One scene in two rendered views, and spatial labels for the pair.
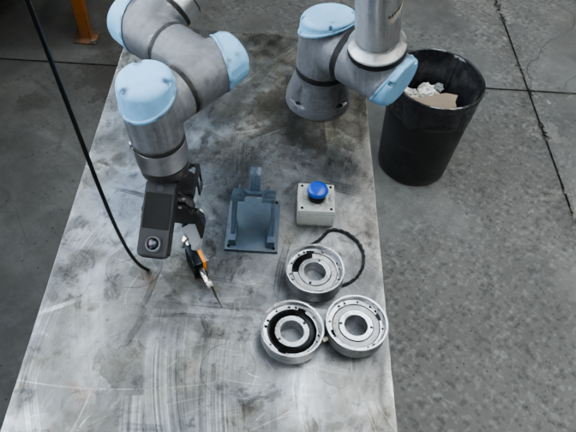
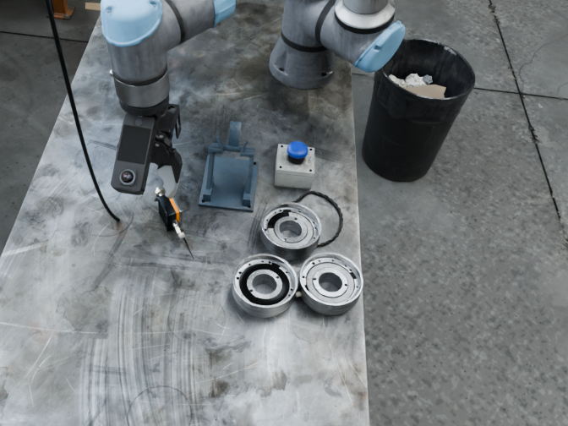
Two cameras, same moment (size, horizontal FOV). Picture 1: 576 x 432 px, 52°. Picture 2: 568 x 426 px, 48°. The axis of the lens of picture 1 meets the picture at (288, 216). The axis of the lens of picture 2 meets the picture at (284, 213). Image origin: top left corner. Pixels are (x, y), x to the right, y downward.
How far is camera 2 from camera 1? 0.13 m
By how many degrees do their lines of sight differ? 3
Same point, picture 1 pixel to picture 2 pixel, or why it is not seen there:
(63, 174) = (28, 149)
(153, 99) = (138, 19)
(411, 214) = (393, 210)
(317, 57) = (303, 20)
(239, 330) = (210, 282)
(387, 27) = not seen: outside the picture
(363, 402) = (334, 357)
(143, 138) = (125, 62)
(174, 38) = not seen: outside the picture
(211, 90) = (196, 20)
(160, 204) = (138, 138)
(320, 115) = (303, 82)
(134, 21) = not seen: outside the picture
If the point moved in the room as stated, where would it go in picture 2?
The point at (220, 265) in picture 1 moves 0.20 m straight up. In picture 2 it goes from (193, 220) to (195, 137)
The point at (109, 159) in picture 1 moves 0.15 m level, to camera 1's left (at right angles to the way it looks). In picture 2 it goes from (83, 112) to (8, 101)
